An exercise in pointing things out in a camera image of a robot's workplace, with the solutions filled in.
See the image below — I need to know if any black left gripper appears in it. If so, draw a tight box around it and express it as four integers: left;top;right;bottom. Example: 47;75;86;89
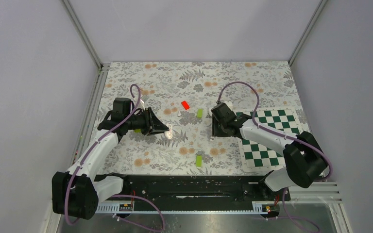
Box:
125;107;169;135

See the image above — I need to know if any white oval earbud charging case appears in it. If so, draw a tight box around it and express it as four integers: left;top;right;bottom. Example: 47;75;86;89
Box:
164;124;173;139

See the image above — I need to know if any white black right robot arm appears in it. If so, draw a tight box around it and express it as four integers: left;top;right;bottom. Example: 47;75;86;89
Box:
211;101;332;200

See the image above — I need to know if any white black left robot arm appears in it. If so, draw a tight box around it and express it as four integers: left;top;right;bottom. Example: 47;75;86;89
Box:
51;98;172;219

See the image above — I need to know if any green toy brick upper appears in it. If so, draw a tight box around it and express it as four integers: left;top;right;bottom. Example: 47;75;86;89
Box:
196;108;203;118

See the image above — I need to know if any green toy brick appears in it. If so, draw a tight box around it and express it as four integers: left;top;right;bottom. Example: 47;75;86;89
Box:
195;155;203;167
196;108;203;118

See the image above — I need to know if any red toy brick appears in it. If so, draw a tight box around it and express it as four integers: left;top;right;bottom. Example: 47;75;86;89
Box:
181;101;190;110

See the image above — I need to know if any floral patterned table mat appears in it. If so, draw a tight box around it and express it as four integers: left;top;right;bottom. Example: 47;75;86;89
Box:
95;62;308;175

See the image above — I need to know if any green toy brick lower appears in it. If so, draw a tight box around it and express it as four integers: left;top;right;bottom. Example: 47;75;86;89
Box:
195;155;203;167

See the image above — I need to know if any green white checkerboard mat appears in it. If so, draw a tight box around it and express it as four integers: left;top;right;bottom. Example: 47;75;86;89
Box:
238;107;303;174

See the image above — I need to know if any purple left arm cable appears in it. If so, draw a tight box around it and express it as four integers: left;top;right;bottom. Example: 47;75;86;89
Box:
63;83;166;233

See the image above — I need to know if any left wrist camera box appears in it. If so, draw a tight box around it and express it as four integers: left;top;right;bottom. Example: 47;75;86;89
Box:
140;95;149;107

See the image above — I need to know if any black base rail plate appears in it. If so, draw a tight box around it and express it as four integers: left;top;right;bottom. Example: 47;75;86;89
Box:
95;173;290;212

